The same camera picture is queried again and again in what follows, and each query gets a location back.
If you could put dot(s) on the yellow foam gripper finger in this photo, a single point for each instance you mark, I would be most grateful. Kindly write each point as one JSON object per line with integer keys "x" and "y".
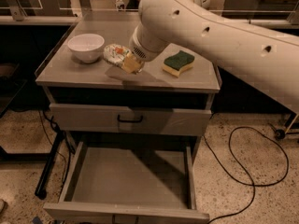
{"x": 131, "y": 64}

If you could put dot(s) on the crushed 7up can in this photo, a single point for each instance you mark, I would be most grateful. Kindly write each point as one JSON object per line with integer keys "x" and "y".
{"x": 115, "y": 54}

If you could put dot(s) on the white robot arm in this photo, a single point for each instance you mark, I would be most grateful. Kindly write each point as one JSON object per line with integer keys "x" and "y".
{"x": 267, "y": 60}

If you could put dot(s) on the grey metal drawer cabinet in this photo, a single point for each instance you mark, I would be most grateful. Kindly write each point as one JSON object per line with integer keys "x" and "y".
{"x": 67, "y": 80}

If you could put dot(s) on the closed grey top drawer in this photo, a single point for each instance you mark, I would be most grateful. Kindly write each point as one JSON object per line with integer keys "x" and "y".
{"x": 123, "y": 119}

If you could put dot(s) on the open grey middle drawer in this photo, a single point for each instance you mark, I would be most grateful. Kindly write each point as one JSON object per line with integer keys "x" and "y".
{"x": 110, "y": 184}

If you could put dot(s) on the white ceramic bowl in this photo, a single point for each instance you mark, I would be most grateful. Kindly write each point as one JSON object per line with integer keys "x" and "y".
{"x": 88, "y": 48}

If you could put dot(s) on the green and yellow sponge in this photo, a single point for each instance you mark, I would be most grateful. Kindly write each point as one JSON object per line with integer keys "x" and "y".
{"x": 178, "y": 63}

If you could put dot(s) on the clear plastic bottle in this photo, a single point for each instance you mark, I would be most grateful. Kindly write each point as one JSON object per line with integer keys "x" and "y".
{"x": 119, "y": 5}

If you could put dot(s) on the black metal stand leg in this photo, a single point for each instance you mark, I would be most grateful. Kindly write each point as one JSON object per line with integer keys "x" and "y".
{"x": 41, "y": 192}

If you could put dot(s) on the white horizontal rail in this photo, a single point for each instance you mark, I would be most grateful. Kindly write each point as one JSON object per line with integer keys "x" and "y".
{"x": 54, "y": 20}

